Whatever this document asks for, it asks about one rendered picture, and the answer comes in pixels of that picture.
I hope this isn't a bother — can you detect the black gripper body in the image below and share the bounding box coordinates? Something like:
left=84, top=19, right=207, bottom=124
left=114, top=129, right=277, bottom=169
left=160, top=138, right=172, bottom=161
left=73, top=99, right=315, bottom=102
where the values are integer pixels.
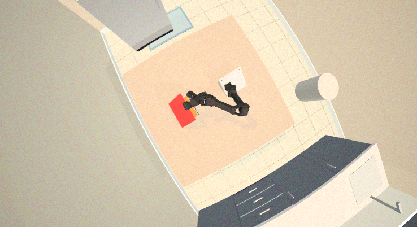
left=182, top=101, right=192, bottom=111

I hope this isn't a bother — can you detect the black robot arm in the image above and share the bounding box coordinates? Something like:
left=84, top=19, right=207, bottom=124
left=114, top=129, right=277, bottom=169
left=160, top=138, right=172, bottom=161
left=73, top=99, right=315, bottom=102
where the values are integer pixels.
left=186, top=83, right=250, bottom=116

